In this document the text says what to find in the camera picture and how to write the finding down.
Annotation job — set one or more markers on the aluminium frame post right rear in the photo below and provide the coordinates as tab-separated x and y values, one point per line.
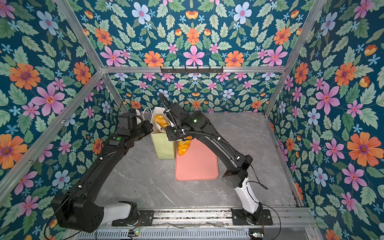
306	29

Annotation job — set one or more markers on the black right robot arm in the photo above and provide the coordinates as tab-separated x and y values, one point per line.
198	126

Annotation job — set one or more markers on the aluminium frame post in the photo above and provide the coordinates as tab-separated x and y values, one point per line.
306	29
77	28

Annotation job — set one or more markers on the pink silicone tray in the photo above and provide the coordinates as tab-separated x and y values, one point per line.
197	164

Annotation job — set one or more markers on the black hook rail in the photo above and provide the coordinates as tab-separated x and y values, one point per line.
191	70

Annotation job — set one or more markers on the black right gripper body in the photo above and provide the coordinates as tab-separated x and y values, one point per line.
172	133

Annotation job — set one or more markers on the long braided bread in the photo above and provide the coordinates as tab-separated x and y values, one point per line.
183	145

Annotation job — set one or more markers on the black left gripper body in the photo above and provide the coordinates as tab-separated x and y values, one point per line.
143	128

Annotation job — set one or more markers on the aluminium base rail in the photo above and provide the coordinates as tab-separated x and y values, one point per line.
216	223

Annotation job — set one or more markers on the glazed pastry bread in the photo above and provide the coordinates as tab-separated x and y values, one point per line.
160	122

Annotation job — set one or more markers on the white and green paper bag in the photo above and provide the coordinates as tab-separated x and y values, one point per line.
164	148

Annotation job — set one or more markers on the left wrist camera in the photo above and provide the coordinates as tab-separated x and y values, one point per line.
127	121

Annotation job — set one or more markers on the aluminium frame post left rear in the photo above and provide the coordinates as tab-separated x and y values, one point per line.
77	28

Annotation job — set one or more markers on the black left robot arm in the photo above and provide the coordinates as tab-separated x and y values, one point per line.
76	209

